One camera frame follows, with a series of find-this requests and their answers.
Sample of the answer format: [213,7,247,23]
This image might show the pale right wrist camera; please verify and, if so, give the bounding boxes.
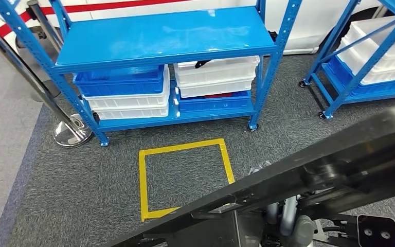
[320,215,395,247]

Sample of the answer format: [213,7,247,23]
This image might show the white car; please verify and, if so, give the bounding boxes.
[0,0,389,55]

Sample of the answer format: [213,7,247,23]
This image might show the blue metal shelf rack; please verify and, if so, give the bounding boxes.
[0,0,304,147]

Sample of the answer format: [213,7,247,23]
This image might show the red barrier belt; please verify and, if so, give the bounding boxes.
[0,0,191,38]

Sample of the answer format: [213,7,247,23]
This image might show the yellow floor tape square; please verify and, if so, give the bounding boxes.
[138,138,236,222]

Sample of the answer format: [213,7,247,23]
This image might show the black plastic frame part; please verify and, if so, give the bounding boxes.
[102,105,395,247]

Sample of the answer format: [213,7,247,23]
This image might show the chrome stanchion post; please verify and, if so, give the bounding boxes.
[0,28,94,148]
[26,0,65,52]

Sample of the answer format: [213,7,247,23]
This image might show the blue wheeled shelf rack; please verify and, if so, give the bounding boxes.
[298,0,395,120]

